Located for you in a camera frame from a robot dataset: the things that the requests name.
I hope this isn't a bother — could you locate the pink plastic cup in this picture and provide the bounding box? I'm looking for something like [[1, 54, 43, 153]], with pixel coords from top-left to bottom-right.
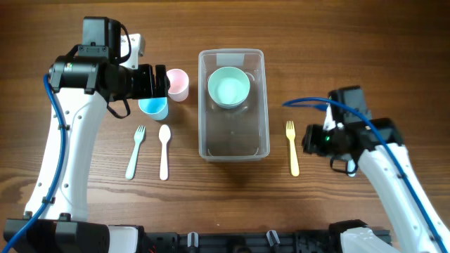
[[167, 69, 189, 102]]

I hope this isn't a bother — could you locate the blue plastic cup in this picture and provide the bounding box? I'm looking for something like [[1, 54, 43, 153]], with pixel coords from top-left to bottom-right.
[[139, 97, 169, 121]]

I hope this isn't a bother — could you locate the cream plastic spoon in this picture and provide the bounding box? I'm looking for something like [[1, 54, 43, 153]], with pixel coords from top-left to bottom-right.
[[159, 124, 171, 181]]

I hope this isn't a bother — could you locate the yellow plastic fork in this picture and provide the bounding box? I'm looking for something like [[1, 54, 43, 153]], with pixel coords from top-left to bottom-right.
[[285, 121, 300, 176]]

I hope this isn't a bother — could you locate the mint green plastic fork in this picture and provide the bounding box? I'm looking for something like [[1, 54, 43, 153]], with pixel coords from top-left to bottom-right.
[[125, 125, 146, 180]]

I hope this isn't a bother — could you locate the green plastic bowl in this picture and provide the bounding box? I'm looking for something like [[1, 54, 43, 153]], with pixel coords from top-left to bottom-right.
[[207, 67, 250, 104]]

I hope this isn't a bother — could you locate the light blue plastic fork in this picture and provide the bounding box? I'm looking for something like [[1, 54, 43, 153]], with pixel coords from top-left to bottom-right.
[[345, 160, 358, 177]]

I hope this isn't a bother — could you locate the blue plastic bowl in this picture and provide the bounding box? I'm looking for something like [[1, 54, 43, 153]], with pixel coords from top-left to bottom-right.
[[216, 102, 243, 110]]

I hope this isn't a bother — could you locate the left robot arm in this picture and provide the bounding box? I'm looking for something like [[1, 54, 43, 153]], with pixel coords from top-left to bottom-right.
[[4, 17, 170, 252]]

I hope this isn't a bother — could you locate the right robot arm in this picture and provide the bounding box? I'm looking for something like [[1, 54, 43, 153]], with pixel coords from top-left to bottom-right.
[[292, 86, 449, 252]]

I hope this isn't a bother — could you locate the clear plastic container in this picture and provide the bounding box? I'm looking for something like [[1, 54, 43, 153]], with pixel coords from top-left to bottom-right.
[[198, 48, 270, 162]]

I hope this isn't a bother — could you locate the right blue cable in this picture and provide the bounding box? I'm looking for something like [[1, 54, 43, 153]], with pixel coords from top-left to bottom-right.
[[281, 96, 447, 253]]

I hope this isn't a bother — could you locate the blue cable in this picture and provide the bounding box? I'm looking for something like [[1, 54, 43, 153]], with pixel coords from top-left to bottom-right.
[[1, 73, 68, 253], [281, 96, 447, 253]]

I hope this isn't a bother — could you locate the left blue cable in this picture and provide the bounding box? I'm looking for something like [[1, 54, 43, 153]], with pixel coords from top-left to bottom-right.
[[1, 73, 68, 253]]

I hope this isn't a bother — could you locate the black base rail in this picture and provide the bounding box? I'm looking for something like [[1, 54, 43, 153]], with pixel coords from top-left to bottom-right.
[[147, 230, 340, 253]]

